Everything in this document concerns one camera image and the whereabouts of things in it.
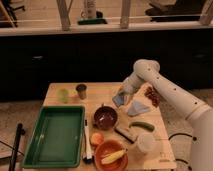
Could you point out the green cucumber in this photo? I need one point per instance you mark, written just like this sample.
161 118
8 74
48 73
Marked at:
144 125

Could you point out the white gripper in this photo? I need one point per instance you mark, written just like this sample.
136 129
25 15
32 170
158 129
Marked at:
130 86

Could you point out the white plastic cup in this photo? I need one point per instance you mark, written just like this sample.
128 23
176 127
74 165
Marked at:
145 143

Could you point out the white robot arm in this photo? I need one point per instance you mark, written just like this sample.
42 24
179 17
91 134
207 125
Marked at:
197 112

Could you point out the white handled brush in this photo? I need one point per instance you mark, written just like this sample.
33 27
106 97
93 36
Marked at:
88 157

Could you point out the orange fruit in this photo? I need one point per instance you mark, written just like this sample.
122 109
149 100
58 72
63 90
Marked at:
96 139

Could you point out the white bottle on shelf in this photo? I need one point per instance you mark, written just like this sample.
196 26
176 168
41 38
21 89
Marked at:
90 9

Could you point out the light blue folded cloth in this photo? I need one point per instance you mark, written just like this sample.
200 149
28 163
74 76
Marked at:
137 108

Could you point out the green translucent cup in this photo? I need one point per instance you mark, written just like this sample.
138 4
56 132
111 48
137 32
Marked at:
63 95

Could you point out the blue sponge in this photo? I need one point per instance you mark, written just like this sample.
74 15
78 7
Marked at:
118 100

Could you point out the black stand pole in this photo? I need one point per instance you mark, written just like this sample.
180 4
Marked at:
19 132

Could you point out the purple bowl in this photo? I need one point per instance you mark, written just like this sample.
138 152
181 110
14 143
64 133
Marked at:
105 117

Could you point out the yellow corn cob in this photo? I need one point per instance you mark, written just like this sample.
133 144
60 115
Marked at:
110 158

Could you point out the orange bowl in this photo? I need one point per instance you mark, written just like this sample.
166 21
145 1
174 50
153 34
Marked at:
108 147

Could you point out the brown cup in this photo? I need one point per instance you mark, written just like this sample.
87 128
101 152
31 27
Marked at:
81 91

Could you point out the red chili bunch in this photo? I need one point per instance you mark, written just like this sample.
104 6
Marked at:
150 93

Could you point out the green base plate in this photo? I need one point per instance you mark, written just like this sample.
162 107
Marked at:
92 21

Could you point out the green plastic tray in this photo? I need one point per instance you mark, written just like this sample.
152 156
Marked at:
57 138

